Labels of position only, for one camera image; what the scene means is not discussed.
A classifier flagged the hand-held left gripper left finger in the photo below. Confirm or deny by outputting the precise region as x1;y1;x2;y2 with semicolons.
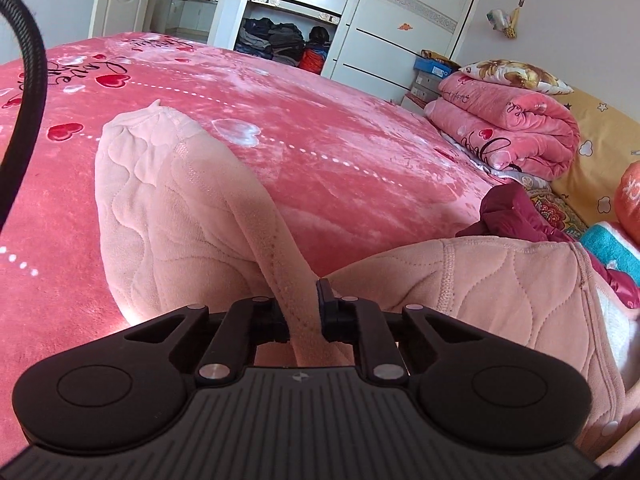
124;296;292;387

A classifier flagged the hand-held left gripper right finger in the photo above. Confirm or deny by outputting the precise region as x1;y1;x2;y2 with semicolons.
316;278;497;384

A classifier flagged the pink quilted fleece garment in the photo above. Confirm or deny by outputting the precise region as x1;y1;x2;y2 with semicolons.
94;99;640;471

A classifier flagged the pile of dark clothes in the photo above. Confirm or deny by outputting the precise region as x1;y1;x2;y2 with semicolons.
235;17;306;66

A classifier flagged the pink heart print bed blanket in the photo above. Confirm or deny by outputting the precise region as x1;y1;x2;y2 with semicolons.
0;32;506;461

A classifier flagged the maroon down jacket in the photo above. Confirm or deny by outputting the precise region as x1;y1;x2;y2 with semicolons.
456;183;640;309

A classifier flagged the grey shoe box stack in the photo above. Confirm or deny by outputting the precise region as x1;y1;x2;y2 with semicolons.
407;72;443;103

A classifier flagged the floral bed sheet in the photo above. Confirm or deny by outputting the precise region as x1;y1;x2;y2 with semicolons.
520;182;588;241

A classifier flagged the orange and blue garment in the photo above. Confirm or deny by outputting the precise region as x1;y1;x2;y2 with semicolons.
299;26;331;76

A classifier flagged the folded pink blanket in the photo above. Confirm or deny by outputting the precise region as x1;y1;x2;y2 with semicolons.
424;71;581;178

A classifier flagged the blue shoe box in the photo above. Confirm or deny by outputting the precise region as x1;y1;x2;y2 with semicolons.
413;56;460;78

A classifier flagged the yellow cloth on boxes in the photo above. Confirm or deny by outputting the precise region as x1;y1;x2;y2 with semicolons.
420;50;461;68

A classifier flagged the teal towel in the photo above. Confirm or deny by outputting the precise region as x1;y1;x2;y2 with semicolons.
580;221;640;281

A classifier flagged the white wardrobe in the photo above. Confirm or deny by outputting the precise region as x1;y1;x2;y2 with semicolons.
207;0;493;106

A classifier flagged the floral pillow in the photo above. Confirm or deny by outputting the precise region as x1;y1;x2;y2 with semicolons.
459;59;575;96

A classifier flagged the yellow cloud print cushion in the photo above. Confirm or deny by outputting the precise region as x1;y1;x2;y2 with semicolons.
550;85;640;228

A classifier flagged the white kitchen cabinet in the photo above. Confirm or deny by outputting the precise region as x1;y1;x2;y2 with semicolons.
167;0;218;36

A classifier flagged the orange cushion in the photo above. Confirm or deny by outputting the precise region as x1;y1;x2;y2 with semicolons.
614;162;640;246

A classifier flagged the black cable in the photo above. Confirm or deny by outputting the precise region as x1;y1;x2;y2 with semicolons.
0;0;48;233

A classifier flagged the hanging wall ornament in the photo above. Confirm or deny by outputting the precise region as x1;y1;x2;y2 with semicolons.
487;0;526;41

